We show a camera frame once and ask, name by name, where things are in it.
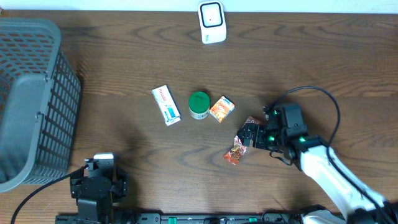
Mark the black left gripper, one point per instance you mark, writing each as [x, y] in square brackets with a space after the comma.
[119, 188]

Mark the grey plastic basket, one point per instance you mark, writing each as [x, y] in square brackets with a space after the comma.
[40, 100]

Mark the small orange box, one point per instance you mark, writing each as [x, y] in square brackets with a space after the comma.
[222, 108]

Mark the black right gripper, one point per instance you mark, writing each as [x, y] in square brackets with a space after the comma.
[258, 142]

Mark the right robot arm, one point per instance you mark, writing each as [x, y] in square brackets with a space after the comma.
[286, 133]

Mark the white Panadol box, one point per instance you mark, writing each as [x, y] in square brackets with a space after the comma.
[167, 105]

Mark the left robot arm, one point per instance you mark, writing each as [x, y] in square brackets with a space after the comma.
[95, 209]

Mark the green lid jar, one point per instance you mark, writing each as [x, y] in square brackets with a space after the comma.
[199, 105]

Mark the white barcode scanner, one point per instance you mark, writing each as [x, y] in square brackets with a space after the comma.
[212, 22]

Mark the orange Topps candy bar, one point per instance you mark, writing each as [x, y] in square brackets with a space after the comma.
[237, 151]

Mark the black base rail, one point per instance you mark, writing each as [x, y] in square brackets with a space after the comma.
[155, 218]

